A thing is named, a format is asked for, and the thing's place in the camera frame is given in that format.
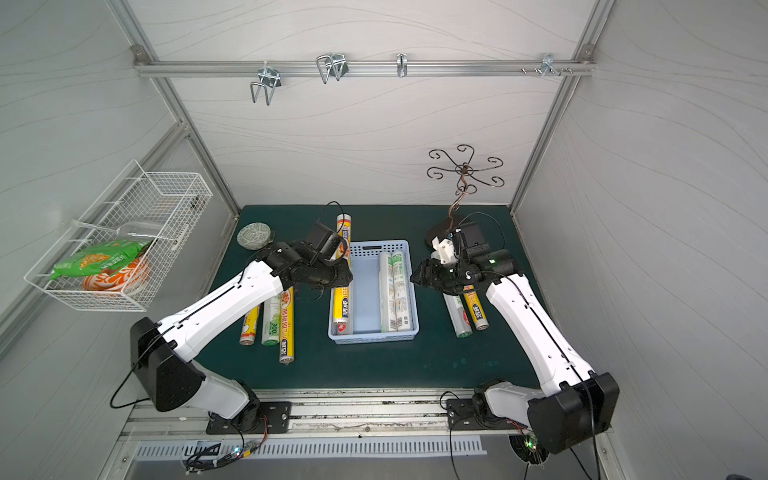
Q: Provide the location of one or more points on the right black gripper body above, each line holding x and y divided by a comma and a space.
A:
435, 275

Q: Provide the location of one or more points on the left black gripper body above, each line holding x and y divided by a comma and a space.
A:
335, 275

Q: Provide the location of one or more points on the light blue plastic basket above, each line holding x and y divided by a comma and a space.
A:
365, 295

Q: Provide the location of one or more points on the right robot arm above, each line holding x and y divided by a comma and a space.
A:
573, 403

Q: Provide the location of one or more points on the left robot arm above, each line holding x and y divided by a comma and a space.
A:
163, 353

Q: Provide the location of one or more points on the clear wrap roll right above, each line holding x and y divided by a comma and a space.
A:
459, 319

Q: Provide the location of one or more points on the white green wrap roll left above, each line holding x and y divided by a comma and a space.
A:
271, 321

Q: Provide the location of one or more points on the yellow wrap roll long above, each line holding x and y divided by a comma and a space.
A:
286, 330

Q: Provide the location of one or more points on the dark green table mat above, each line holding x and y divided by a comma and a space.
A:
434, 358

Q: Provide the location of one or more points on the bronze jewelry tree stand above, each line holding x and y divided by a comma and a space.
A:
469, 177

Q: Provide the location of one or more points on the orange snack bag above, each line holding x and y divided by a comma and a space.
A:
129, 279

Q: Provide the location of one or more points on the double metal hook left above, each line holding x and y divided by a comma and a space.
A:
268, 79

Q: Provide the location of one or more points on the double metal hook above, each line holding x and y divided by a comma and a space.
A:
268, 79
332, 65

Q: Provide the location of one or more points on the double metal hook middle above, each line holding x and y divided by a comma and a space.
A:
332, 65

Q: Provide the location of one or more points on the single metal hook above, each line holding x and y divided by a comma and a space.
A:
401, 65

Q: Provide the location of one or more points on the metal hook right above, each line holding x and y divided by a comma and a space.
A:
548, 68

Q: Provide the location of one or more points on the green snack bag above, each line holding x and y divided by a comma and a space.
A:
108, 256

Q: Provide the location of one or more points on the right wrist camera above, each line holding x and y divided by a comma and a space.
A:
444, 251

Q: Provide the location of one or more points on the aluminium front rail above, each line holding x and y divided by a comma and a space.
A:
318, 413

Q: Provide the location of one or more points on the aluminium rail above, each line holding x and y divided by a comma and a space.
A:
357, 68
318, 413

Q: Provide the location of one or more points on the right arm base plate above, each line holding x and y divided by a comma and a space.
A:
472, 415

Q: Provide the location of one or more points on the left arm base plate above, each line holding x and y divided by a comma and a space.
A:
269, 417

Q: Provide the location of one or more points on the white wire wall basket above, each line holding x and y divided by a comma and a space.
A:
161, 207

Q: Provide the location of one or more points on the white slotted cable duct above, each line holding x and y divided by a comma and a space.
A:
316, 447

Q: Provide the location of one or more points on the aluminium top rail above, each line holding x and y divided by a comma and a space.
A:
357, 68

